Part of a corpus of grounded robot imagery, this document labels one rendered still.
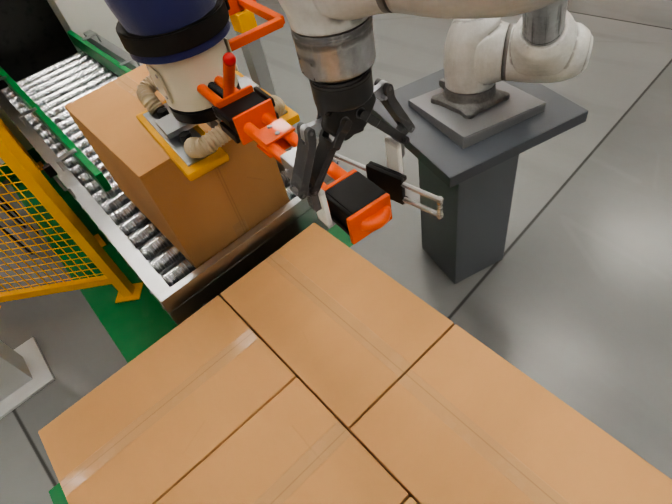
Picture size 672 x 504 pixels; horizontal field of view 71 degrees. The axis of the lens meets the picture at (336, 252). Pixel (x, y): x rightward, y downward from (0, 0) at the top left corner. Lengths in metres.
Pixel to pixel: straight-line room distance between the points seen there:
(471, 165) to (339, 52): 0.94
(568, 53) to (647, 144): 1.45
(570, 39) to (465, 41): 0.27
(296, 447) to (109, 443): 0.50
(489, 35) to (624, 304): 1.17
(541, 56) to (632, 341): 1.11
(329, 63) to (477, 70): 1.01
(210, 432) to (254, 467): 0.15
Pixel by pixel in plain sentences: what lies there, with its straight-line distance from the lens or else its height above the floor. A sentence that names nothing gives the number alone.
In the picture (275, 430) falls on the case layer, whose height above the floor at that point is 0.54.
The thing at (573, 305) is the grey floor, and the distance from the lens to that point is 2.08.
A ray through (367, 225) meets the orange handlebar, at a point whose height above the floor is 1.19.
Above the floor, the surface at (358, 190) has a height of 1.21.
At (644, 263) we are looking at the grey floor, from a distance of 2.29.
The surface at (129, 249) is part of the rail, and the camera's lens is 1.75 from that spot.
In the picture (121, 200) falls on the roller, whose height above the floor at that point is 0.53.
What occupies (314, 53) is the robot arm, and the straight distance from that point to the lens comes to 0.55.
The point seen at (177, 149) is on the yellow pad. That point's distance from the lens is 1.14.
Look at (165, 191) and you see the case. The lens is 1.42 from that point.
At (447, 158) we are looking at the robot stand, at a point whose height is 0.75.
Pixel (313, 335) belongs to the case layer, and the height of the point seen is 0.54.
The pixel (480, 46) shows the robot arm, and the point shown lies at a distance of 1.50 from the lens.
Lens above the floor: 1.67
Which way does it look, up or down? 48 degrees down
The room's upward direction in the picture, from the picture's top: 15 degrees counter-clockwise
